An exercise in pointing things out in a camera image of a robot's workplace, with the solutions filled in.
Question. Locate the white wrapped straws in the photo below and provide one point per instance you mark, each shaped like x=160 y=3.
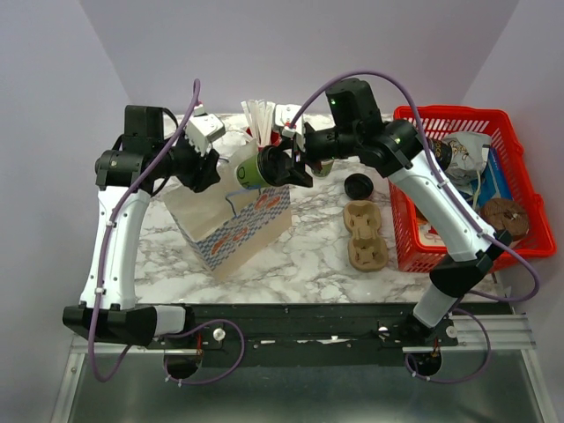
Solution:
x=260 y=119

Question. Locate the black lid stack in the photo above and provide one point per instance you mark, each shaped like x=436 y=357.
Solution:
x=358 y=187

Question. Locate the blue package in basket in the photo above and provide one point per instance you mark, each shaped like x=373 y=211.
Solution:
x=493 y=183

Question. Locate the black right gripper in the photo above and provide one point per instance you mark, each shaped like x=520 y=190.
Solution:
x=300 y=158

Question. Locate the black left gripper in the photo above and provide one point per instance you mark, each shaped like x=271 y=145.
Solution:
x=199 y=179

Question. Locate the aluminium frame rail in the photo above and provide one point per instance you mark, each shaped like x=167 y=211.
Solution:
x=505 y=332

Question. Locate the crumpled silver snack bag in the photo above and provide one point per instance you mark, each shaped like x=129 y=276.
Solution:
x=469 y=154

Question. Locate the red plastic basket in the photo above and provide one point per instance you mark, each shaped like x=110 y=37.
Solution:
x=438 y=121

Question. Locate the checkered paper takeout bag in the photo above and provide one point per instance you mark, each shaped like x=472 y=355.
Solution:
x=226 y=224

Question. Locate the black plastic cup lid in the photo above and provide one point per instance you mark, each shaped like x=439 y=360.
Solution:
x=271 y=164

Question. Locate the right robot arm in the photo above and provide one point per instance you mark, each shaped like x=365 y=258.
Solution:
x=401 y=154

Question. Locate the brown round cake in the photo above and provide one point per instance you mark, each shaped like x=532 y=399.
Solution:
x=506 y=214

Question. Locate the brown pulp cup carrier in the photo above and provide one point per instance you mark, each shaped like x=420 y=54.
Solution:
x=367 y=250

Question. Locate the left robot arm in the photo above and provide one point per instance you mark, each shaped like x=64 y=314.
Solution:
x=107 y=310

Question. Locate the dark printed cup in basket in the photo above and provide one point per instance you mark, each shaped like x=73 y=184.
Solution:
x=442 y=152

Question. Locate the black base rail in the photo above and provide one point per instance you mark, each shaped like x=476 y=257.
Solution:
x=306 y=335

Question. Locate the red plastic straw holder cup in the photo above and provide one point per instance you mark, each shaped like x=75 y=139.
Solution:
x=274 y=138

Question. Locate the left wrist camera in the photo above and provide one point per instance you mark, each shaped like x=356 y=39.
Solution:
x=203 y=129

